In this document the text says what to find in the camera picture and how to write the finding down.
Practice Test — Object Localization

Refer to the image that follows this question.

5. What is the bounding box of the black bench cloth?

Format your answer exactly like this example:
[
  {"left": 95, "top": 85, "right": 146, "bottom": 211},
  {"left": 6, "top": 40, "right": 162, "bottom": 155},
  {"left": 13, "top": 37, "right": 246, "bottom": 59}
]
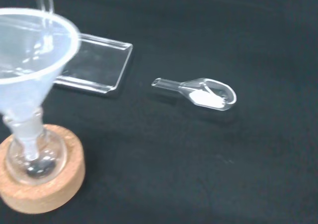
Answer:
[{"left": 0, "top": 0, "right": 318, "bottom": 224}]

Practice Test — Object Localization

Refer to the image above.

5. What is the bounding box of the clear round-bottom glass flask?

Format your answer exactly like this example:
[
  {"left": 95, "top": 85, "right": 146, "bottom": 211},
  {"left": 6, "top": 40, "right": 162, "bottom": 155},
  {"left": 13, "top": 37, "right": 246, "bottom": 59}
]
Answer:
[{"left": 2, "top": 106, "right": 68, "bottom": 186}]

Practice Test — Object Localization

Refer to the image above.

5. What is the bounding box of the clear acrylic funnel stand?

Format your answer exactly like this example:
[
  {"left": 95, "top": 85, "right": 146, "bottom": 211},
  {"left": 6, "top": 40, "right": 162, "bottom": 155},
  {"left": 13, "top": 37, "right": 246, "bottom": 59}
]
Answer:
[{"left": 34, "top": 0, "right": 133, "bottom": 99}]

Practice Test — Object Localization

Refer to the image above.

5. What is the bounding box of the tan cork ring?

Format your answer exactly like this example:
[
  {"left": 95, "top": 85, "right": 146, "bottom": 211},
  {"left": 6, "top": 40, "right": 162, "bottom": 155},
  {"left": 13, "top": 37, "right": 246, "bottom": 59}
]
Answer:
[{"left": 0, "top": 123, "right": 86, "bottom": 215}]

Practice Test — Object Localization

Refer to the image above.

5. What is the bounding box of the translucent white plastic funnel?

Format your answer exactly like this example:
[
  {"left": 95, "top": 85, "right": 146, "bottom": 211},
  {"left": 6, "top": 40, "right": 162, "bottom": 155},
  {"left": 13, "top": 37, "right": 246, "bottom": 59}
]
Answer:
[{"left": 0, "top": 7, "right": 81, "bottom": 160}]

